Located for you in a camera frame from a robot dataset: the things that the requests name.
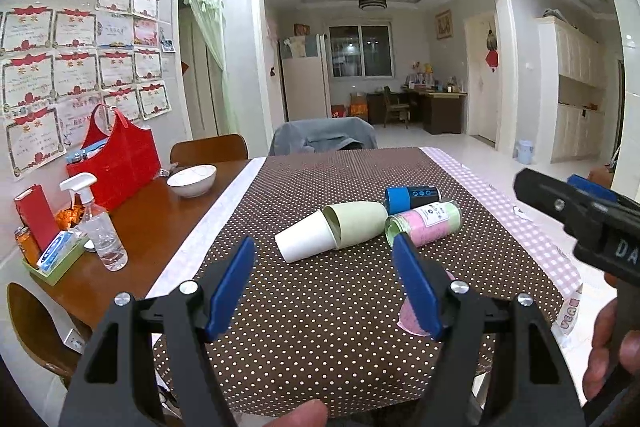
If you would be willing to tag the small framed wall picture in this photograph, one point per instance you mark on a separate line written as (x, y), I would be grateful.
(443, 24)

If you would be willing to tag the red box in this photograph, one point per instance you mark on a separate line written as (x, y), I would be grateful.
(36, 217)

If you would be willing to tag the green door curtain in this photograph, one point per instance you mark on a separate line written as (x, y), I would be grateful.
(220, 57)

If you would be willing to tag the orange can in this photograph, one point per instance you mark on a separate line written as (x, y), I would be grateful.
(27, 249)

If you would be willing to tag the green tray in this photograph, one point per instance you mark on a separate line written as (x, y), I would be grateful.
(60, 264)

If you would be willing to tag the dark wooden chair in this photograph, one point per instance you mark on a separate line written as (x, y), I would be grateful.
(395, 109)

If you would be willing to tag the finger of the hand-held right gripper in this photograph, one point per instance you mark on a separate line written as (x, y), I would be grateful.
(590, 187)
(545, 197)

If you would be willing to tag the white bowl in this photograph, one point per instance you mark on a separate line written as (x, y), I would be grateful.
(191, 182)

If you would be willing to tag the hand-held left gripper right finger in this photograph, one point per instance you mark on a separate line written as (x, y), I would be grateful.
(417, 287)

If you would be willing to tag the white door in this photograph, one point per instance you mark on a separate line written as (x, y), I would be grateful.
(480, 97)

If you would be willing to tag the blue and black cup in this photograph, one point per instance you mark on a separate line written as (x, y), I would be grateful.
(412, 197)

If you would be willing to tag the person's right hand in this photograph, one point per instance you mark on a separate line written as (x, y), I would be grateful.
(607, 347)

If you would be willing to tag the grey covered chair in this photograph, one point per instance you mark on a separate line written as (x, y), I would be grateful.
(320, 134)

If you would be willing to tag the white power socket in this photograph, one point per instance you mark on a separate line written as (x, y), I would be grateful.
(76, 341)

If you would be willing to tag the light blue bin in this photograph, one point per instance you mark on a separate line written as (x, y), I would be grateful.
(525, 152)

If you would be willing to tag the blue and white box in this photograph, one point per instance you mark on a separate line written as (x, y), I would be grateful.
(54, 252)

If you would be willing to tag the red hanging decoration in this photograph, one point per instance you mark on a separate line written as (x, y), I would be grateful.
(492, 57)

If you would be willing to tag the clear spray bottle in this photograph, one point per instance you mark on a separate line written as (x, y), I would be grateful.
(102, 237)

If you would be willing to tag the dark wooden desk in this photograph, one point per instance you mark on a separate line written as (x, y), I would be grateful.
(442, 112)

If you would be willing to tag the person's left hand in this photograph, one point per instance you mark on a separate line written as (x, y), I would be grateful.
(307, 414)

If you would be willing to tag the brown dotted tablecloth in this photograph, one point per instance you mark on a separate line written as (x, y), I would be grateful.
(325, 307)

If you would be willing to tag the cream wall cabinet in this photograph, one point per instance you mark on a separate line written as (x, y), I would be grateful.
(575, 107)

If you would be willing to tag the wall of paper certificates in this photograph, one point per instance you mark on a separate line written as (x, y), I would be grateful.
(75, 67)

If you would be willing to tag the red bag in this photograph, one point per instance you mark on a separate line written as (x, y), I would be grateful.
(120, 167)

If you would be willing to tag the plain pink cup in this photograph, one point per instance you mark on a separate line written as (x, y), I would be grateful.
(407, 319)

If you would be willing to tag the white paper cup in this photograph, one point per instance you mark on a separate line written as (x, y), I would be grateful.
(300, 239)

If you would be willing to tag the red gift boxes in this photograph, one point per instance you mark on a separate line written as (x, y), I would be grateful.
(350, 109)

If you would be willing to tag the window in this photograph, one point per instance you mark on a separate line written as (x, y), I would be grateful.
(357, 52)

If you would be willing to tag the pink cup with white label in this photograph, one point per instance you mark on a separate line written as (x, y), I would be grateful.
(425, 222)

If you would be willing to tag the pink checked tablecloth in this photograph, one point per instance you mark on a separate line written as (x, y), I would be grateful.
(500, 202)

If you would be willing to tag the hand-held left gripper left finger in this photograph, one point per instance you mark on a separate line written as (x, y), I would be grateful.
(230, 287)

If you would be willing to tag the light green cup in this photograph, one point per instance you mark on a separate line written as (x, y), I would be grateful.
(357, 219)

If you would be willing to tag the wooden table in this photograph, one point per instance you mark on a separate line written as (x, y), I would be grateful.
(150, 227)

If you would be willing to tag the white refrigerator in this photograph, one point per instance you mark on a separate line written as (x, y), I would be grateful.
(302, 87)

